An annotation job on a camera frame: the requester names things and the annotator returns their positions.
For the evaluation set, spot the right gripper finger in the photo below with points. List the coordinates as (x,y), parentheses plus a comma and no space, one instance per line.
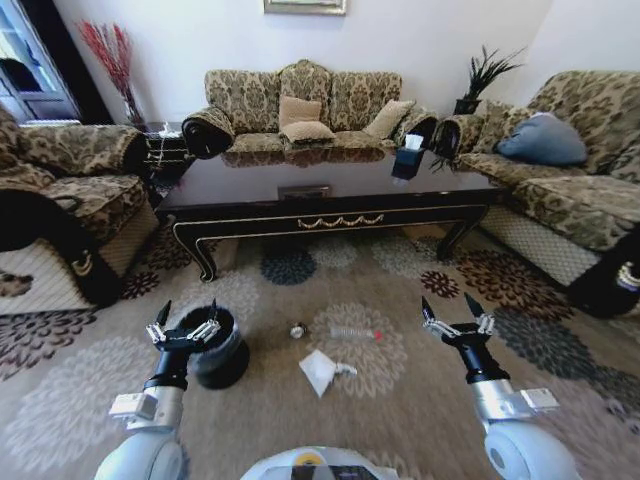
(479,315)
(434,320)

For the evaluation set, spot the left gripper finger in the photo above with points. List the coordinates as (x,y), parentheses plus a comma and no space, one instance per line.
(209,325)
(161,322)

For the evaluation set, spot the black round trash bin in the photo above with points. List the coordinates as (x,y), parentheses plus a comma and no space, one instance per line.
(220,350)

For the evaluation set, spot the clear plastic bottle red cap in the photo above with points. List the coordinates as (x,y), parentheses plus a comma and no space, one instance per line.
(356,333)

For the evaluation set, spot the crumpled silver foil ball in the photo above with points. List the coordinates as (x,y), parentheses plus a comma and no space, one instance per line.
(298,329)

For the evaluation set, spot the small white crumpled wrapper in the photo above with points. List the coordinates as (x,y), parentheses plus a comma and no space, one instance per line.
(346,370)

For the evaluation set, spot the floral patterned carpet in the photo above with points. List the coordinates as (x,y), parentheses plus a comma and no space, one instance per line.
(310,380)

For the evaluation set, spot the white crumpled paper sheet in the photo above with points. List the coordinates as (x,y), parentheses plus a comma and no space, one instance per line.
(317,372)

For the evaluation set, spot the floral armchair with black arm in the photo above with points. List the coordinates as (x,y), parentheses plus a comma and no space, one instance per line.
(65,200)

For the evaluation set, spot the dark wooden coffee table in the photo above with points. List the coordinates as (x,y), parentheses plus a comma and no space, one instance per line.
(325,200)

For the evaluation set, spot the black tissue box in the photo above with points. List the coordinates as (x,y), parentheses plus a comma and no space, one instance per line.
(408,157)

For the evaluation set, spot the floral sofa with blue cushion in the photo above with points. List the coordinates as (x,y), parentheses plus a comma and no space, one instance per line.
(560,170)

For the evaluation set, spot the small dark side table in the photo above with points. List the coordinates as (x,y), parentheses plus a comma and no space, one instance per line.
(165,150)

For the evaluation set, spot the white robot front shell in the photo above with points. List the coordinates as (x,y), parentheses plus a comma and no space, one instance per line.
(320,465)

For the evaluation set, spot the blue cushion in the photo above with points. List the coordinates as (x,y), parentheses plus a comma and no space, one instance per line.
(544,141)

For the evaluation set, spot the beige diagonal cushion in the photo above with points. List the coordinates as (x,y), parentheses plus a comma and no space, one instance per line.
(388,119)

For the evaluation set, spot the beige cushion lying flat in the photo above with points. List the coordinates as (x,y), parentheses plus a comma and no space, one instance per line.
(307,132)

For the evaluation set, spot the square beige cushion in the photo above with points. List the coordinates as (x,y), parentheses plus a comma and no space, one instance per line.
(299,113)

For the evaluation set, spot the floral three-seat sofa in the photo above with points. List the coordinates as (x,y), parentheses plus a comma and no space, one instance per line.
(310,107)

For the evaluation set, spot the dark green potted plant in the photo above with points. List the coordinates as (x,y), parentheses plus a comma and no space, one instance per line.
(482,75)

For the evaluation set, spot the red dried branches vase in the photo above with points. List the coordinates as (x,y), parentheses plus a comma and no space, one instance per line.
(112,65)

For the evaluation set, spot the dark glass door cabinet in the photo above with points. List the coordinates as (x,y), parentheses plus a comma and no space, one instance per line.
(37,60)

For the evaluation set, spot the gold framed wall picture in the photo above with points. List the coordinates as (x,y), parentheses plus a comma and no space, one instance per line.
(305,6)

